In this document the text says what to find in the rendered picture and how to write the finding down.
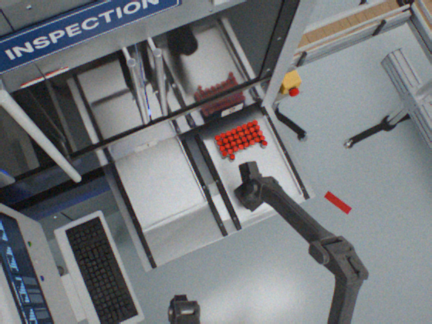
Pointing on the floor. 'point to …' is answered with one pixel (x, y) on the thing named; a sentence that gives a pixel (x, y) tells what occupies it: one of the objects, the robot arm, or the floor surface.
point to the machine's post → (298, 25)
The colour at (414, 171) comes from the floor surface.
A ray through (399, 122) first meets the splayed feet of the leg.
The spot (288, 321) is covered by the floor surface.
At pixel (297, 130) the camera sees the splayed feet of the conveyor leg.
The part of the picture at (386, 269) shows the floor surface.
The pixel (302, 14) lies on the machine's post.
